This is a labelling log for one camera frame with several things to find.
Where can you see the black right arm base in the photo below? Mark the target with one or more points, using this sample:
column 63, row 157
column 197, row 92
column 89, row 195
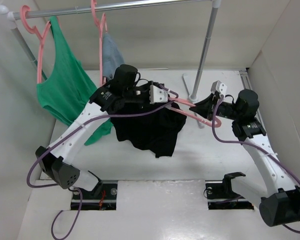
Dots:
column 220, row 196

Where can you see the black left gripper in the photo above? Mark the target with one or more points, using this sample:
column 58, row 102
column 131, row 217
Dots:
column 147, row 86

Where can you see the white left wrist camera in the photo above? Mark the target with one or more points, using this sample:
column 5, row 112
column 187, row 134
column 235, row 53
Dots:
column 158, row 95

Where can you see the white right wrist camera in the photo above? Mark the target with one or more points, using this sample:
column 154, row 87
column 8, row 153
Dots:
column 219, row 88

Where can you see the blue denim garment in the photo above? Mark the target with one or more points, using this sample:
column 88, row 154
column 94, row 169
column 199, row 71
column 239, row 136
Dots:
column 112, row 57

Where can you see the black t shirt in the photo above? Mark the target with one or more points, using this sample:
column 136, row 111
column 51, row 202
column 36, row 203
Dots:
column 157, row 132

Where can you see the green tank top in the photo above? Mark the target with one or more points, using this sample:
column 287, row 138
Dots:
column 65, row 93

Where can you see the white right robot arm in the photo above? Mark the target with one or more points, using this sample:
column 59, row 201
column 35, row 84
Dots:
column 279, row 202

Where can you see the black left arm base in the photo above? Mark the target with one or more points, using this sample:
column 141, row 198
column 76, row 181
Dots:
column 103, row 198

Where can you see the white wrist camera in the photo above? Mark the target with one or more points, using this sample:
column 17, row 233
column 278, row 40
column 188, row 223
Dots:
column 219, row 88
column 158, row 95

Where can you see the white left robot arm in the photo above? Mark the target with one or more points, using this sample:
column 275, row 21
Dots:
column 57, row 159

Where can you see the silver clothes rack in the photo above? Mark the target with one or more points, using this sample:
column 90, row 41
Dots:
column 26, row 13

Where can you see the aluminium rail right side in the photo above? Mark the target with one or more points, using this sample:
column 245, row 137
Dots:
column 245, row 79

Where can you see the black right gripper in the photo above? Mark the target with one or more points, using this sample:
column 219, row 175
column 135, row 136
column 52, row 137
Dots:
column 204, row 107

